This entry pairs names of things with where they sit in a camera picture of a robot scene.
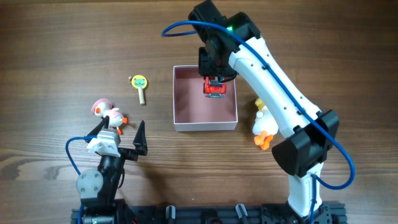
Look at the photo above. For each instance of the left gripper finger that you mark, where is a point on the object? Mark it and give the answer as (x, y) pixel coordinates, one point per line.
(139, 141)
(103, 124)

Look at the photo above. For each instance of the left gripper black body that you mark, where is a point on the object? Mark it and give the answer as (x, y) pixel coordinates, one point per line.
(125, 153)

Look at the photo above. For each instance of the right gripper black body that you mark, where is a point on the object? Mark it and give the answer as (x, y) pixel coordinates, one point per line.
(216, 71)

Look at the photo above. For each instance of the red toy fire truck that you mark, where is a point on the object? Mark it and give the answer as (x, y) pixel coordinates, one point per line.
(212, 88)

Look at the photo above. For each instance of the pink cardboard box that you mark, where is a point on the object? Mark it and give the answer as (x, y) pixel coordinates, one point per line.
(193, 111)

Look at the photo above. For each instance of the white yellow plush duck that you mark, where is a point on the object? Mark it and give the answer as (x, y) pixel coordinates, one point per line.
(265, 126)

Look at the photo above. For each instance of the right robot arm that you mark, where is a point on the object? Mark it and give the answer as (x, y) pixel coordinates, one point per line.
(234, 46)

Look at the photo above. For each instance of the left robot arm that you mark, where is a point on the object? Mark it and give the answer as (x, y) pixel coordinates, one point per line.
(98, 187)

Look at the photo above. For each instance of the pink white duck figurine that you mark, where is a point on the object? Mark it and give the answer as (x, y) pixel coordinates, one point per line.
(103, 108)

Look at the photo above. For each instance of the yellow wooden rattle toy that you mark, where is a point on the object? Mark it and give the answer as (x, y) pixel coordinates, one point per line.
(139, 82)

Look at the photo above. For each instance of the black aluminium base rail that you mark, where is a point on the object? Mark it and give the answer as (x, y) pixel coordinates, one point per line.
(330, 213)

